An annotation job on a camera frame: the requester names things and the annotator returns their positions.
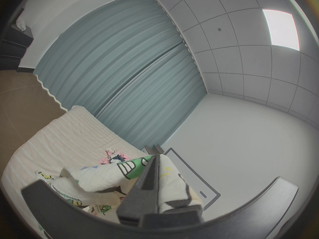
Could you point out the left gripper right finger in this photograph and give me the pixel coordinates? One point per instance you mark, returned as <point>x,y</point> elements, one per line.
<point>182,213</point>

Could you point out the pile of clothes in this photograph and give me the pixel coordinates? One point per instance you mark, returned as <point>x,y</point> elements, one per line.
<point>112,158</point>

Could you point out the crumpled white paper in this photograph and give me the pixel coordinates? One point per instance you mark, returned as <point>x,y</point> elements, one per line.
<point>21,26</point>

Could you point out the white printed pyjama top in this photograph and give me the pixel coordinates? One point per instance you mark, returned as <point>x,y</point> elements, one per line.
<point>99,180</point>

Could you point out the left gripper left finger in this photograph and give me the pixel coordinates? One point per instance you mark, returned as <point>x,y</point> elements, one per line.
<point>134,203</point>

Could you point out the square ceiling light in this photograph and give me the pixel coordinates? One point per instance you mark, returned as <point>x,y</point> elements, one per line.
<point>280,28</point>

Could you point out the bed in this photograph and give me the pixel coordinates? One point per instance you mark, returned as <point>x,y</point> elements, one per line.
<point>62,138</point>

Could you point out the grey bedside table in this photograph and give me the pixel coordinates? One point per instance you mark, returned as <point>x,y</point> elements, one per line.
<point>152,149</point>

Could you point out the black chest of drawers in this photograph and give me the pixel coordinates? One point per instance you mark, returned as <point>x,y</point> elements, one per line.
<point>15,48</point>

